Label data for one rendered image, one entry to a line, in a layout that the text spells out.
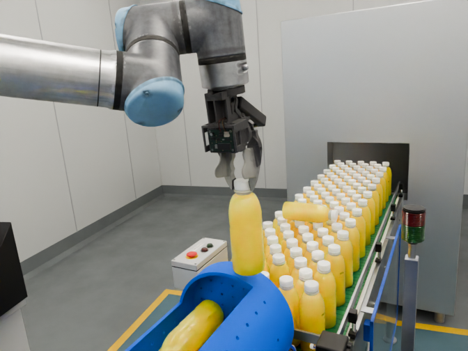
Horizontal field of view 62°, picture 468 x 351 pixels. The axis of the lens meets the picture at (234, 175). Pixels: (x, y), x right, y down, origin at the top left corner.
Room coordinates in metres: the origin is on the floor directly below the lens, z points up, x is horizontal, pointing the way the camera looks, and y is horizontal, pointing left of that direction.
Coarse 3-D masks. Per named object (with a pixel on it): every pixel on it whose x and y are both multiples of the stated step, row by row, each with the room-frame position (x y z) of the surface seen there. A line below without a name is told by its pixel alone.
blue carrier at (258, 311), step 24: (216, 264) 0.86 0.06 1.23; (192, 288) 0.89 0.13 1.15; (216, 288) 0.88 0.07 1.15; (240, 288) 0.84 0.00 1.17; (264, 288) 0.78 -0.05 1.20; (168, 312) 0.82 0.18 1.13; (240, 312) 0.69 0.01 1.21; (264, 312) 0.72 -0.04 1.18; (288, 312) 0.78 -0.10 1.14; (144, 336) 0.74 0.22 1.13; (216, 336) 0.61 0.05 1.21; (240, 336) 0.64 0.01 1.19; (264, 336) 0.68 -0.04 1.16; (288, 336) 0.75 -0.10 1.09
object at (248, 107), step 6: (240, 96) 0.76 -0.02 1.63; (240, 102) 0.75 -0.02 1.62; (246, 102) 0.77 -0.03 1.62; (240, 108) 0.75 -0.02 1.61; (246, 108) 0.77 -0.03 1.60; (252, 108) 0.79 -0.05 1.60; (246, 114) 0.78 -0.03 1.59; (252, 114) 0.79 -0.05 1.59; (258, 114) 0.81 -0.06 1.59; (252, 120) 0.81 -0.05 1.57; (258, 120) 0.81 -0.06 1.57; (264, 120) 0.83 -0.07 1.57; (258, 126) 0.83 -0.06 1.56
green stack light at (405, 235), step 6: (402, 228) 1.07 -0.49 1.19; (408, 228) 1.05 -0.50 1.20; (414, 228) 1.04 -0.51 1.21; (420, 228) 1.04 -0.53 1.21; (402, 234) 1.07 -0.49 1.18; (408, 234) 1.05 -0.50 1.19; (414, 234) 1.04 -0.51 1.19; (420, 234) 1.04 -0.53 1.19; (408, 240) 1.04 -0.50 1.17; (414, 240) 1.04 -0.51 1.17; (420, 240) 1.04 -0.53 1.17
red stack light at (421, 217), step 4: (404, 212) 1.06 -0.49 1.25; (424, 212) 1.05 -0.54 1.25; (404, 216) 1.06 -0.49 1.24; (408, 216) 1.05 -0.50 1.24; (412, 216) 1.04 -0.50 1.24; (416, 216) 1.04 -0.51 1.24; (420, 216) 1.04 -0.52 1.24; (424, 216) 1.04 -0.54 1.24; (404, 220) 1.06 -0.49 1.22; (408, 220) 1.05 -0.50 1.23; (412, 220) 1.04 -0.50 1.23; (416, 220) 1.04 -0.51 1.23; (420, 220) 1.04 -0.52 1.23; (424, 220) 1.04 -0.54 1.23; (404, 224) 1.06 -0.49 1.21; (408, 224) 1.05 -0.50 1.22; (412, 224) 1.04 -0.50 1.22; (416, 224) 1.04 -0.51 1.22; (420, 224) 1.04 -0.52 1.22; (424, 224) 1.04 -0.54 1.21
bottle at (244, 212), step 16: (240, 192) 0.76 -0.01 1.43; (240, 208) 0.75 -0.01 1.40; (256, 208) 0.76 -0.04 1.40; (240, 224) 0.75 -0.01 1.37; (256, 224) 0.75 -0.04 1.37; (240, 240) 0.75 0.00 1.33; (256, 240) 0.75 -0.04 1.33; (240, 256) 0.75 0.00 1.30; (256, 256) 0.75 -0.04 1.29; (240, 272) 0.75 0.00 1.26; (256, 272) 0.75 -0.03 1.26
